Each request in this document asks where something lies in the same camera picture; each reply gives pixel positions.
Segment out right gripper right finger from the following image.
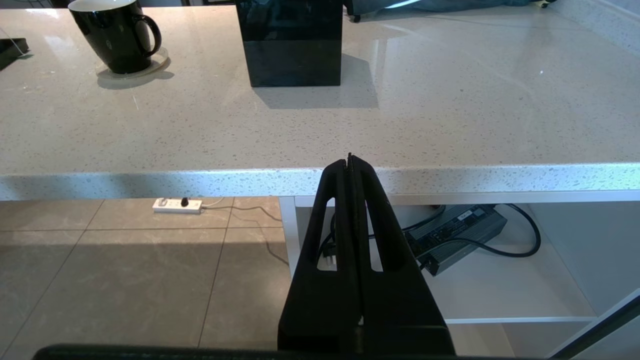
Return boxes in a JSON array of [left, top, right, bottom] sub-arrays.
[[350, 154, 456, 356]]

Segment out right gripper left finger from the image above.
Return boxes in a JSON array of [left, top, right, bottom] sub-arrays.
[[277, 154, 362, 355]]

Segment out black power adapter brick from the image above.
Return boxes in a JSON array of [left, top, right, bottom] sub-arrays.
[[407, 204, 509, 277]]

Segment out white floor power strip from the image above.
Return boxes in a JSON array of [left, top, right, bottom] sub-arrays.
[[152, 196, 227, 215]]

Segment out black tissue box white top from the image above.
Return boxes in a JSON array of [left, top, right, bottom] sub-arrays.
[[235, 0, 344, 88]]

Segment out round clear coaster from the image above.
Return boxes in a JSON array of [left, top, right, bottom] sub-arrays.
[[96, 46, 169, 80]]

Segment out black mug white inside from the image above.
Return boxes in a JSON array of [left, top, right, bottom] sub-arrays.
[[68, 0, 163, 75]]

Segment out black serving tray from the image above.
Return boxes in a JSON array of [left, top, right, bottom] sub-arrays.
[[0, 37, 30, 60]]

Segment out black plug and cables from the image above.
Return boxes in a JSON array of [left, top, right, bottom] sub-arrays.
[[317, 202, 542, 273]]

